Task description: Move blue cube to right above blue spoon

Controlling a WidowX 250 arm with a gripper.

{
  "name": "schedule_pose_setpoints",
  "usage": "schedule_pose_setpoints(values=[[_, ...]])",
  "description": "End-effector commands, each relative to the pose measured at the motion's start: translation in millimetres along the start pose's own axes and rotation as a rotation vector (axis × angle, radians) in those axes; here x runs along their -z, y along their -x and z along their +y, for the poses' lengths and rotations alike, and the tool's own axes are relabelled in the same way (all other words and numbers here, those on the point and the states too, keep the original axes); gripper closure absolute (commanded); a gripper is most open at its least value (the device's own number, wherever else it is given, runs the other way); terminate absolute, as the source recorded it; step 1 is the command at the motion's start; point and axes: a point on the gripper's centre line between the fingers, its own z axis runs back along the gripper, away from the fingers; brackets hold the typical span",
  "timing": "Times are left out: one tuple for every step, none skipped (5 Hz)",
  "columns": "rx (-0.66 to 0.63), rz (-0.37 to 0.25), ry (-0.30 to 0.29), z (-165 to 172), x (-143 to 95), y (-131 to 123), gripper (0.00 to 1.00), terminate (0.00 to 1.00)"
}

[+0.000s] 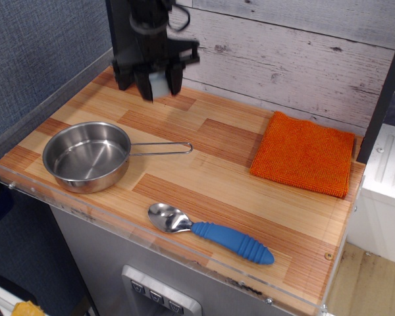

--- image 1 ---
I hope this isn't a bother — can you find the dark left upright post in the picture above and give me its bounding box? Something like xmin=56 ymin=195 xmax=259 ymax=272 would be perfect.
xmin=106 ymin=0 xmax=142 ymax=90

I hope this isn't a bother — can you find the pale blue cube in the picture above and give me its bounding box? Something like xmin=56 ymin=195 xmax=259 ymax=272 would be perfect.
xmin=149 ymin=72 xmax=171 ymax=99

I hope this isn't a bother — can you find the dark upright post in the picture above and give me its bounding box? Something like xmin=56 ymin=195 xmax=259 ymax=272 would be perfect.
xmin=106 ymin=0 xmax=142 ymax=90
xmin=356 ymin=53 xmax=395 ymax=164

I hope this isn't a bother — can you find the orange folded cloth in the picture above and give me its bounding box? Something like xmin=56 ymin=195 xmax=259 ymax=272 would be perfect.
xmin=250 ymin=111 xmax=355 ymax=198

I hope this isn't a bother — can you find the dark right upright post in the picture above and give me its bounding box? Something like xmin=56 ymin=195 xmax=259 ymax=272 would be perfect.
xmin=356 ymin=53 xmax=395 ymax=164

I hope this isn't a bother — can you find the white cabinet at right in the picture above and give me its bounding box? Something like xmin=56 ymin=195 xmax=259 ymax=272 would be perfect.
xmin=347 ymin=124 xmax=395 ymax=262

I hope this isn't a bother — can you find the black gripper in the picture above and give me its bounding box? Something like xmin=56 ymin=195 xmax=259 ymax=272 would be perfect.
xmin=111 ymin=26 xmax=201 ymax=105

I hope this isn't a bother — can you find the stainless steel pan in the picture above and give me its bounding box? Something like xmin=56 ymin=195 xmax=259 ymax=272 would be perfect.
xmin=42 ymin=122 xmax=194 ymax=194

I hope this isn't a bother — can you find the blue handled metal spoon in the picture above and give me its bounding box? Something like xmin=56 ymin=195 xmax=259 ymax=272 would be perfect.
xmin=147 ymin=203 xmax=275 ymax=265

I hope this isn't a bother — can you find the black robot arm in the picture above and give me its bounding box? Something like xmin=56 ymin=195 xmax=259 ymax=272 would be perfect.
xmin=106 ymin=1 xmax=199 ymax=101

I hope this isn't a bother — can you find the yellow object bottom left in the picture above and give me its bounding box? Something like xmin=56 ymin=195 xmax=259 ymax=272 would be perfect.
xmin=11 ymin=301 xmax=45 ymax=316

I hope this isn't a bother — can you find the silver button control panel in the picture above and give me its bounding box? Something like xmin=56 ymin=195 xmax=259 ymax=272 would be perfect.
xmin=121 ymin=265 xmax=203 ymax=315

